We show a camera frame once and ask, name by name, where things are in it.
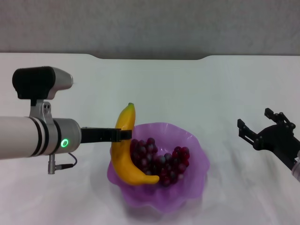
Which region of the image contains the purple wavy plastic bowl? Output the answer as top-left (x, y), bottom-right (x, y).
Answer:
top-left (106, 122), bottom-right (210, 213)

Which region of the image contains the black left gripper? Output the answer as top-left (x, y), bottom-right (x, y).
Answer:
top-left (80, 127), bottom-right (133, 144)

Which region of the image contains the yellow banana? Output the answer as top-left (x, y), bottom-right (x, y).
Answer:
top-left (110, 102), bottom-right (160, 186)

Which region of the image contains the dark red grape bunch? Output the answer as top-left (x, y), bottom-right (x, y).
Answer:
top-left (129, 137), bottom-right (190, 187)

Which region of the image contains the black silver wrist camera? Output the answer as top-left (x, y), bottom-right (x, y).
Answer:
top-left (12, 66), bottom-right (74, 123)

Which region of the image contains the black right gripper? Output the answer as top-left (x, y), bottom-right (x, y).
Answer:
top-left (237, 107), bottom-right (300, 172)

